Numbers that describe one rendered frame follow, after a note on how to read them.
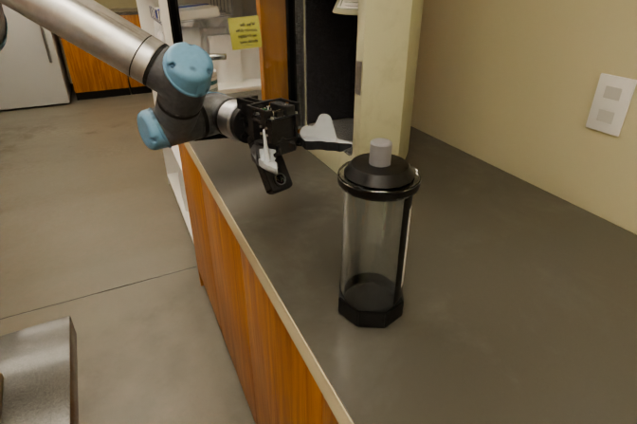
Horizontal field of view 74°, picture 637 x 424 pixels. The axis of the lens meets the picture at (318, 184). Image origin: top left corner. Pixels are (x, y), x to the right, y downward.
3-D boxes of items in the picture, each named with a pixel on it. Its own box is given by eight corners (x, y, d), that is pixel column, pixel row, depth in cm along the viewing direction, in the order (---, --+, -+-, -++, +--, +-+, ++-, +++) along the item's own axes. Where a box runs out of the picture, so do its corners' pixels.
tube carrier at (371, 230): (420, 301, 65) (438, 175, 55) (372, 337, 58) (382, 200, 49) (368, 267, 72) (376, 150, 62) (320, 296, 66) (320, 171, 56)
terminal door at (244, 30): (298, 131, 122) (294, -25, 104) (187, 141, 115) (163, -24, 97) (297, 130, 123) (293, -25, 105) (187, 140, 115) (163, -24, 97)
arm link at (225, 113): (219, 141, 80) (256, 132, 85) (231, 147, 77) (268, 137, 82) (214, 102, 77) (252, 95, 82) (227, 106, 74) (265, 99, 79)
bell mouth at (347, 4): (381, 8, 109) (382, -16, 106) (426, 13, 95) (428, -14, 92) (318, 10, 102) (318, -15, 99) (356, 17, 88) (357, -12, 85)
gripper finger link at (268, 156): (253, 139, 58) (256, 121, 67) (257, 179, 61) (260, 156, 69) (276, 138, 59) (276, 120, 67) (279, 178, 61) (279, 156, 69)
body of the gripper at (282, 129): (264, 111, 65) (225, 99, 74) (268, 163, 69) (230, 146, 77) (302, 102, 70) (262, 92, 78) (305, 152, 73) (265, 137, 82)
